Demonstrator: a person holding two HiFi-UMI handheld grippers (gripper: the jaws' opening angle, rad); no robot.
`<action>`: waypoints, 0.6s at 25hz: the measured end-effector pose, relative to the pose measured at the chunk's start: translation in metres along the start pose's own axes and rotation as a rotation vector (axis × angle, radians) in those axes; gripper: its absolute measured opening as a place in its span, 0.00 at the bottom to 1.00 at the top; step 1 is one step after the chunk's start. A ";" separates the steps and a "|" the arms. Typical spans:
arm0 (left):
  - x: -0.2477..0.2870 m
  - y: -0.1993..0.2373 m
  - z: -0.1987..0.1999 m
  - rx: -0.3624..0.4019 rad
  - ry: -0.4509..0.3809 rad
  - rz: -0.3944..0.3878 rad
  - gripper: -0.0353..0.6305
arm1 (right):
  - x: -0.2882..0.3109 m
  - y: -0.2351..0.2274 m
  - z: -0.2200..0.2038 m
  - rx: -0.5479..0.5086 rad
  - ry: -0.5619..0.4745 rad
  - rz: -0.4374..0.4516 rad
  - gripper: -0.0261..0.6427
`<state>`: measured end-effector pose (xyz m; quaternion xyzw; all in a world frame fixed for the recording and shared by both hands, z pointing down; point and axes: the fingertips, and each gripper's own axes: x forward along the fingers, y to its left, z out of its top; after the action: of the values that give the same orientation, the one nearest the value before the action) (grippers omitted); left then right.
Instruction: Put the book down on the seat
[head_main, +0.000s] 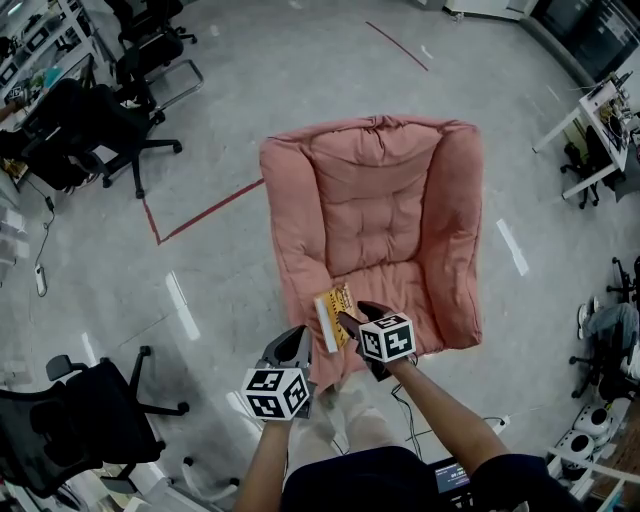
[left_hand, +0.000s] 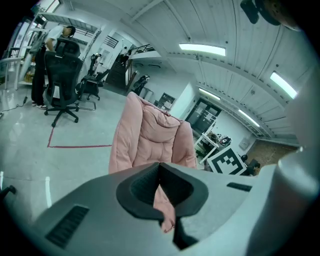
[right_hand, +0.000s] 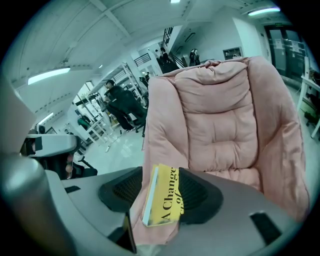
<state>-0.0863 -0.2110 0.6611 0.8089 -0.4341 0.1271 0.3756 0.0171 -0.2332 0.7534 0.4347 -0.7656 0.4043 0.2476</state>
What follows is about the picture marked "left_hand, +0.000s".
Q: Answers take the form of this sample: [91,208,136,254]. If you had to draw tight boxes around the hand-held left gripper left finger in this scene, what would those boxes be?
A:
[31,162,181,256]

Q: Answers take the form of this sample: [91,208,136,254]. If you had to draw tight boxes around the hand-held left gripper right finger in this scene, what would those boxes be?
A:
[159,162,270,256]

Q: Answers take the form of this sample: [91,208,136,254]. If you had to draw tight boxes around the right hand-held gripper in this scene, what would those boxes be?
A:
[207,147,246,176]

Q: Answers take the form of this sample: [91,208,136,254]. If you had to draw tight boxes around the black and white backpack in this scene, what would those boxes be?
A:
[218,134,232,146]

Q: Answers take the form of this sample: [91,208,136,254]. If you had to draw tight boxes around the white desk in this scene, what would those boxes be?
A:
[194,132,219,165]

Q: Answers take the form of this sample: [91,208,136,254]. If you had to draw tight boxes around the black double door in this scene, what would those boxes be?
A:
[187,98,222,133]

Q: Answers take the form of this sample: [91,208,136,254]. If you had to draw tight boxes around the ceiling light panel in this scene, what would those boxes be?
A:
[178,42,226,57]
[237,109,261,128]
[198,87,221,101]
[269,71,298,100]

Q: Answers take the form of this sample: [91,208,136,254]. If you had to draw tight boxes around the black cantilever office chair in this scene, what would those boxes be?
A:
[74,101,97,112]

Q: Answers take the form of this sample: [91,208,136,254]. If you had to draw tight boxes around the dark staircase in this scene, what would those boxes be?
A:
[104,44,132,90]

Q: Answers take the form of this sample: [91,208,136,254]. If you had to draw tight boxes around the person's head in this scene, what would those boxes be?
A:
[269,0,305,32]

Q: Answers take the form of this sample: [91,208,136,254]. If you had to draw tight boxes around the white metal shelving rack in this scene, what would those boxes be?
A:
[17,11,102,87]

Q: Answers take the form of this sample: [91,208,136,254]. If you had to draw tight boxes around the black head-worn camera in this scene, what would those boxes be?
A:
[239,0,282,27]

